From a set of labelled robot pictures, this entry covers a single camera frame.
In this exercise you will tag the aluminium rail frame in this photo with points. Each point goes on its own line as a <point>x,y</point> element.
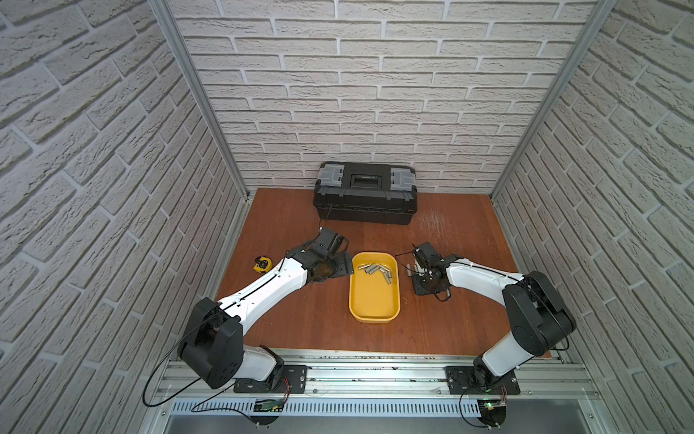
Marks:
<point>359,392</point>

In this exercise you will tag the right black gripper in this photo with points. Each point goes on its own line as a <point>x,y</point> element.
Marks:
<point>420,290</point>

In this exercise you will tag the yellow tape measure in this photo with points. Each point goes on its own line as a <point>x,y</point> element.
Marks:
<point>263,264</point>

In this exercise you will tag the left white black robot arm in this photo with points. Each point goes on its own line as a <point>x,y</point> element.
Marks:
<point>213,343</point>

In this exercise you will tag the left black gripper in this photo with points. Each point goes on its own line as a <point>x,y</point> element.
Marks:
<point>336,265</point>

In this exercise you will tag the yellow plastic tray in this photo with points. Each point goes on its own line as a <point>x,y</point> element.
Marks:
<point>371,299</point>

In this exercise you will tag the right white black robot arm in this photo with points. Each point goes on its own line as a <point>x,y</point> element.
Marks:
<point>539,317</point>

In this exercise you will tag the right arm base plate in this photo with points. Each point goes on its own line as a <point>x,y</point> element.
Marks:
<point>462,380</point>

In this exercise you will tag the black plastic toolbox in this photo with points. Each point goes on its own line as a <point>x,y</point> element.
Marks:
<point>366,192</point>

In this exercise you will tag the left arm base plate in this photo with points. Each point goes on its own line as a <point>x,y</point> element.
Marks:
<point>291,378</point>

